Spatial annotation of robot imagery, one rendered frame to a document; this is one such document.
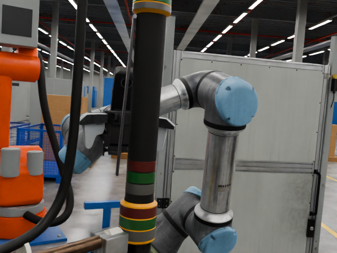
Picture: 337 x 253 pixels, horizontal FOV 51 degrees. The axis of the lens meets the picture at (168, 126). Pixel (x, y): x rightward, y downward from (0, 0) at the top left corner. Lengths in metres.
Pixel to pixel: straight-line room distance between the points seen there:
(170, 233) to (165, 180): 1.14
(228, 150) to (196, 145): 1.34
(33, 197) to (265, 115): 2.86
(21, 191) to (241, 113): 3.62
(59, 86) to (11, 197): 7.06
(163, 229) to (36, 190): 3.27
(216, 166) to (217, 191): 0.07
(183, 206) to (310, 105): 1.62
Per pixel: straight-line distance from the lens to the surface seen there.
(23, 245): 0.35
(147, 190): 0.40
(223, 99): 0.89
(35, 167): 4.26
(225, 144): 0.96
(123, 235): 0.40
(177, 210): 1.19
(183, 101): 1.01
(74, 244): 0.38
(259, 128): 2.45
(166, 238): 1.18
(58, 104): 8.48
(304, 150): 2.63
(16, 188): 4.31
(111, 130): 0.65
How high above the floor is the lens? 1.69
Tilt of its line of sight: 4 degrees down
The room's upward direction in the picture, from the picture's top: 4 degrees clockwise
